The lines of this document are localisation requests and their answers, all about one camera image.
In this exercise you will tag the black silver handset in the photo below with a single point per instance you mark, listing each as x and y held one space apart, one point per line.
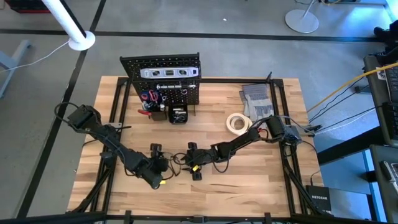
388 171

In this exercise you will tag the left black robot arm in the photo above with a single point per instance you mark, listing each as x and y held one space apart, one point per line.
105 137

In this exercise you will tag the silver double peg hook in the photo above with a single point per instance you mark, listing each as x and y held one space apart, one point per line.
184 91

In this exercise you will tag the grey desk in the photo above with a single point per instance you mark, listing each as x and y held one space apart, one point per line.
384 193
377 109

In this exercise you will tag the silver ratchet wrench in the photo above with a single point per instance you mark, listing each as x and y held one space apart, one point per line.
163 99

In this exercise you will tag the round grey stand base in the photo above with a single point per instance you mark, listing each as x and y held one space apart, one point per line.
301 21

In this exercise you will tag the grey striped work glove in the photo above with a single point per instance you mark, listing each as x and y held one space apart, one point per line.
258 102
241 102

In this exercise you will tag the black metal table frame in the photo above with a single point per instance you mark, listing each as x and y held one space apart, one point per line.
236 80

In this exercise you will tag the grey metal desk leg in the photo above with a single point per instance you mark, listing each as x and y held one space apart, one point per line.
14 57

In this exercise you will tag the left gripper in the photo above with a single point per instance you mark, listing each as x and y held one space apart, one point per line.
159 161

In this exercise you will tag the short black pegboard bin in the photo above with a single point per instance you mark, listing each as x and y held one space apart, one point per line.
178 119

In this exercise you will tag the cream masking tape roll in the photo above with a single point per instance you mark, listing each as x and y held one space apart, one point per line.
231 127

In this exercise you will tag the black keyboard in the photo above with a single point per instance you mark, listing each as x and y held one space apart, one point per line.
393 84
391 121

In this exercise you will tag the black metal pegboard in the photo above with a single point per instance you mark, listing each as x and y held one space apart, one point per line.
186 98

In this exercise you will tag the white perforated pole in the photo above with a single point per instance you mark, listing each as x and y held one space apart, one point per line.
63 17

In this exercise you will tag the black desk crossbar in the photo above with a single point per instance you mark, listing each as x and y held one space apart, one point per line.
351 146

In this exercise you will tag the black Netgear box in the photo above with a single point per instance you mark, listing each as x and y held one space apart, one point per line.
319 199

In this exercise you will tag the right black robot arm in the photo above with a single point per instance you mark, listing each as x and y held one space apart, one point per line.
242 141

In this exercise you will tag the black crate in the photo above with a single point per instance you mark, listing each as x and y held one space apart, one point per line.
28 6

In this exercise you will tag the person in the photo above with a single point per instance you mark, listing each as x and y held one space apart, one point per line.
387 34

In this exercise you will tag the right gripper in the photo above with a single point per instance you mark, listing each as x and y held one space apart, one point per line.
202 155

